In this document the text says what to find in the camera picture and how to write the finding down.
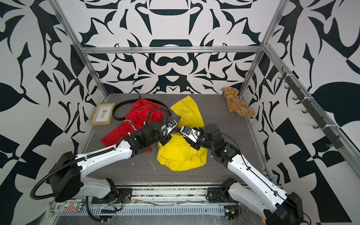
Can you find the yellow trousers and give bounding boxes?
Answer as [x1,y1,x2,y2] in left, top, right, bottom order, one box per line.
[157,96,208,171]

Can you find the black leather belt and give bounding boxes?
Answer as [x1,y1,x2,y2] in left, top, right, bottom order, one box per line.
[112,98,172,122]

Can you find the red trousers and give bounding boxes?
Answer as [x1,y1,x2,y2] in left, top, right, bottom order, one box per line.
[101,99,166,147]

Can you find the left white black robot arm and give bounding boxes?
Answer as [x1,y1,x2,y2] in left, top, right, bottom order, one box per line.
[49,120,178,203]

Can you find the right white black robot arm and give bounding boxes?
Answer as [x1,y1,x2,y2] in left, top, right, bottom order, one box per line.
[180,124,305,225]

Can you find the brown teddy bear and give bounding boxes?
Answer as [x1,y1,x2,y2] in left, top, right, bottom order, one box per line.
[221,87,255,117]

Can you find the wooden framed picture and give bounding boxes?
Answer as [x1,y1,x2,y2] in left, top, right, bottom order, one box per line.
[90,103,116,126]

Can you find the small green circuit board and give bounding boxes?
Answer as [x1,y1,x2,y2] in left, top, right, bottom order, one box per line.
[224,205,239,220]

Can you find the red white printed box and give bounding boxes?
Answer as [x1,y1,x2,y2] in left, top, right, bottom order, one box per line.
[49,199,84,214]

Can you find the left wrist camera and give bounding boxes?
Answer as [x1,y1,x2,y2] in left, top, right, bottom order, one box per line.
[161,120,178,136]

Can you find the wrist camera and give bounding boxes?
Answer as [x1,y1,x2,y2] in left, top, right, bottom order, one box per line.
[161,120,178,136]
[180,126,201,144]

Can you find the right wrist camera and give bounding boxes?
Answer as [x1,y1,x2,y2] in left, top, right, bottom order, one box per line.
[180,126,201,144]

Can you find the left black corrugated cable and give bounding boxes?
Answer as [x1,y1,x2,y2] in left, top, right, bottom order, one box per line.
[29,107,172,223]

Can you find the white cable duct strip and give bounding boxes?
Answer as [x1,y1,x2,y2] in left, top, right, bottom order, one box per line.
[90,205,226,216]

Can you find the black wall hook rack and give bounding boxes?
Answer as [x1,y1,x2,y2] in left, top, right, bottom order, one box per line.
[279,67,345,150]

